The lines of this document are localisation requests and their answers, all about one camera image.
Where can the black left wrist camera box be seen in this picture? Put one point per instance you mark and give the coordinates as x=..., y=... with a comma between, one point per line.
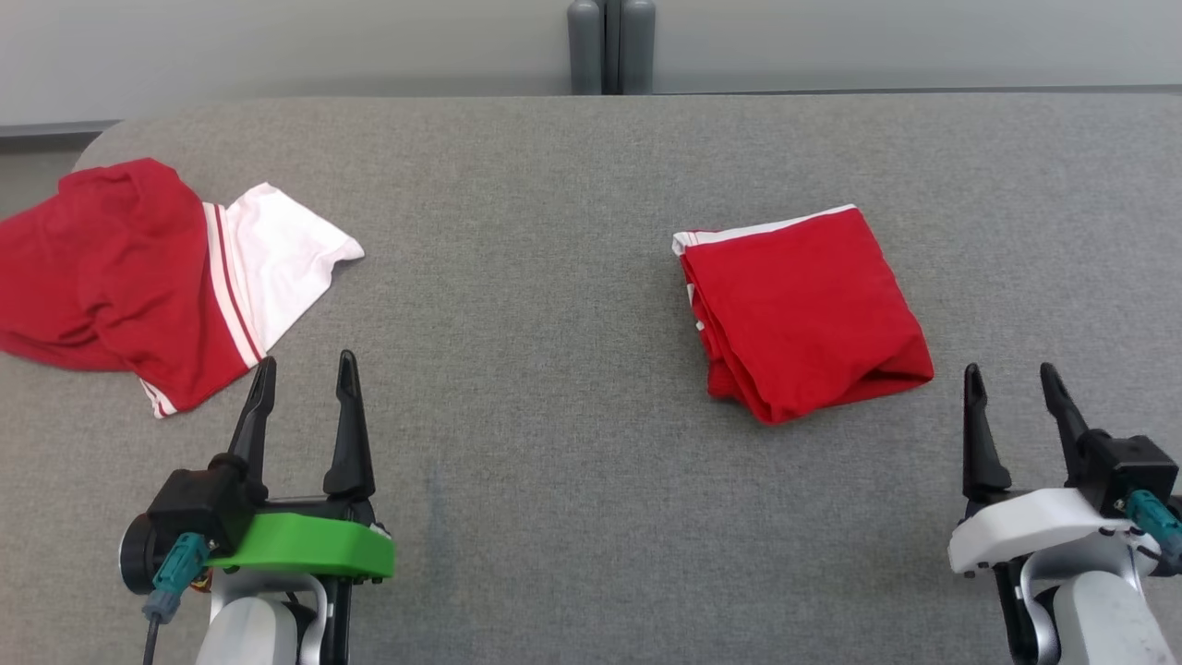
x=199, y=503

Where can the plain red garment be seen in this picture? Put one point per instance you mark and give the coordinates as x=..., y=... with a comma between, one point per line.
x=803, y=314

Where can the red white number jersey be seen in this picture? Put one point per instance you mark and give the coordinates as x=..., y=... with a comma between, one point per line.
x=138, y=277

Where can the grey fabric sofa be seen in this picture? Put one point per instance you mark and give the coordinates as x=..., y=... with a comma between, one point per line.
x=554, y=369

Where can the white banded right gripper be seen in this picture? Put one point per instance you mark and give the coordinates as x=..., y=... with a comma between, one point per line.
x=1034, y=531

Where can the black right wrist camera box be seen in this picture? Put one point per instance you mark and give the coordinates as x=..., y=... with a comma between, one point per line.
x=1131, y=466

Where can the grey upright frame post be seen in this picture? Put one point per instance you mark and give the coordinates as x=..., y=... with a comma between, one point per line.
x=609, y=46

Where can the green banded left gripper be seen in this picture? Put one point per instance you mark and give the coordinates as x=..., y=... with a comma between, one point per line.
x=305, y=545

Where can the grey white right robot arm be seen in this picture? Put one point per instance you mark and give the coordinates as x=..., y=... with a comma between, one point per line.
x=1099, y=619

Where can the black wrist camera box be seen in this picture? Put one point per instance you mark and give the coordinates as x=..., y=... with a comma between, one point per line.
x=199, y=503
x=1131, y=466

